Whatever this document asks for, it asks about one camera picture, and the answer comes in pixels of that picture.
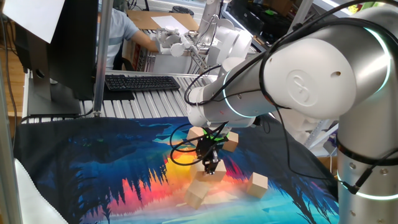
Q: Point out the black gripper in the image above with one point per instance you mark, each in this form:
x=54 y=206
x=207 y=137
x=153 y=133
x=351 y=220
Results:
x=205 y=147

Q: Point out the silver white background robot arm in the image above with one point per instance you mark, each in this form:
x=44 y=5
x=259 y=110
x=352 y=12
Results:
x=210 y=12

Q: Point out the bare person forearm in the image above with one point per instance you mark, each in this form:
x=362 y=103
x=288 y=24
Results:
x=144 y=42

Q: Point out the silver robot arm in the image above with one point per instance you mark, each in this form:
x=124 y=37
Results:
x=311 y=90

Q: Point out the white foam packing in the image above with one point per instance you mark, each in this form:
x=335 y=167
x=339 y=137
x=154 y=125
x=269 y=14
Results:
x=295 y=132

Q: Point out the black computer keyboard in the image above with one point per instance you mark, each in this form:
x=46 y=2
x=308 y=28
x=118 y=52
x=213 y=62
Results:
x=140 y=83

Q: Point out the white shelf rack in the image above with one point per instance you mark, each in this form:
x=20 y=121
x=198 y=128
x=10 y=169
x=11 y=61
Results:
x=318 y=133

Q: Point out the black desk pad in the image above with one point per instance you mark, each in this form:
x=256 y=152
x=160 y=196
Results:
x=118 y=95

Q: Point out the brown cardboard box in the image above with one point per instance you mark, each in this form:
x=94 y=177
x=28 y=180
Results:
x=326 y=161

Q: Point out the forest sunset printed cloth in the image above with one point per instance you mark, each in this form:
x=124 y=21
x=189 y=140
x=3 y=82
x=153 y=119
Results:
x=93 y=161

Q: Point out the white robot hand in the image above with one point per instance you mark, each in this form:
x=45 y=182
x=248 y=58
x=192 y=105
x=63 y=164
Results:
x=171 y=40

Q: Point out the white paper sheet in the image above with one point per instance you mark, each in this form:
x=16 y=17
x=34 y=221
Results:
x=169 y=22
x=31 y=15

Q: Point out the black storage crates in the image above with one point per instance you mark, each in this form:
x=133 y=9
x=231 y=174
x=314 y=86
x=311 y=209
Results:
x=248 y=15

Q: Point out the black round device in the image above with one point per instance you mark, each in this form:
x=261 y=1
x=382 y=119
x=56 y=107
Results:
x=183 y=10

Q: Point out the person in light blue shirt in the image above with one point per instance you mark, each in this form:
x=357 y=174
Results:
x=116 y=34

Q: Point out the brown cardboard sheet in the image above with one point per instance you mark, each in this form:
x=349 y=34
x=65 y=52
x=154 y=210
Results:
x=138 y=18

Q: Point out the small green object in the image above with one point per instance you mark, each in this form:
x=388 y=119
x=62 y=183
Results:
x=270 y=12

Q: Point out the black computer monitor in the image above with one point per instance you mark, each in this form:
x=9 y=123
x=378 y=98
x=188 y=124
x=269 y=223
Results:
x=74 y=46

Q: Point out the aluminium frame post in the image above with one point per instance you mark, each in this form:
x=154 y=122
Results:
x=7 y=171
x=102 y=62
x=301 y=11

